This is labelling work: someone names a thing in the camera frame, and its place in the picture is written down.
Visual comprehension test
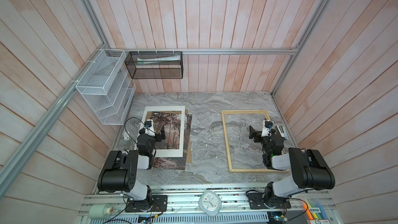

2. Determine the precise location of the pale green emergency button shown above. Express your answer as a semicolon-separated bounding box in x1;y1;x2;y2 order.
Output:
89;204;114;219

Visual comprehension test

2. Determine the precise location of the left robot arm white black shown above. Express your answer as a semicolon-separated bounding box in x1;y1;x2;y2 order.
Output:
97;126;166;212

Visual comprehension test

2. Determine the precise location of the white wire mesh shelf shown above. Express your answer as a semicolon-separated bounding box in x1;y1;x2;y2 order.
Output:
76;49;136;125

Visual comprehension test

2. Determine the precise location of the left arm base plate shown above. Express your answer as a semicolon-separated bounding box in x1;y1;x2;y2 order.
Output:
125;195;167;213

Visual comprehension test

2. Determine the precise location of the black wire mesh basket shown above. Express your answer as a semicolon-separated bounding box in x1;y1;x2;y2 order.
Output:
124;51;184;79

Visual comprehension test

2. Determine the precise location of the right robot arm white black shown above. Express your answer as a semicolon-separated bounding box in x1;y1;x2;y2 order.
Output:
249;121;335;208

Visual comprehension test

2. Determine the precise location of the brown frame backing board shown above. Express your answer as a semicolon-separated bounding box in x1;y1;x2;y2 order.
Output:
145;108;193;164

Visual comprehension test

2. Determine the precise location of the paper in black basket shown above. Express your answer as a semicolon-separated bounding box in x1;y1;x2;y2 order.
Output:
136;55;181;65

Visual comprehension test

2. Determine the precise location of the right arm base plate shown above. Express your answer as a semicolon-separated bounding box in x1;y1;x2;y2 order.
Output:
245;190;291;210

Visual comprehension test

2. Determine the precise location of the light wooden picture frame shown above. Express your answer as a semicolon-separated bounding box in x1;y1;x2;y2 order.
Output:
221;110;277;173

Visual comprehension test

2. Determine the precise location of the white photo mat board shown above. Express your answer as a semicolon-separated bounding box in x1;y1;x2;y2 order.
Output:
137;106;187;158

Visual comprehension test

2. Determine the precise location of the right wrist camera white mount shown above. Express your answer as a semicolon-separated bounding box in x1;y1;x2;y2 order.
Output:
261;118;273;137

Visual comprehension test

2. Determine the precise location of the autumn forest photo print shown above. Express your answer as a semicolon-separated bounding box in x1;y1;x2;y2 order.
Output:
150;111;193;171

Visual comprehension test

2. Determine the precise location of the small white box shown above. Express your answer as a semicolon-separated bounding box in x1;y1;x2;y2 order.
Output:
123;132;130;141

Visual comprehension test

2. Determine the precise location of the coloured markers tray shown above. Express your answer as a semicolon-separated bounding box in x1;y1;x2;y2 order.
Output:
303;198;331;224

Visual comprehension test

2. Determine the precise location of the white stapler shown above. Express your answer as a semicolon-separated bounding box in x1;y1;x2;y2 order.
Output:
275;125;288;140

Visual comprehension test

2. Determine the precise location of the white round timer clock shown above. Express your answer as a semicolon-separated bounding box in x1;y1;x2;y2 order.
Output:
199;190;222;217

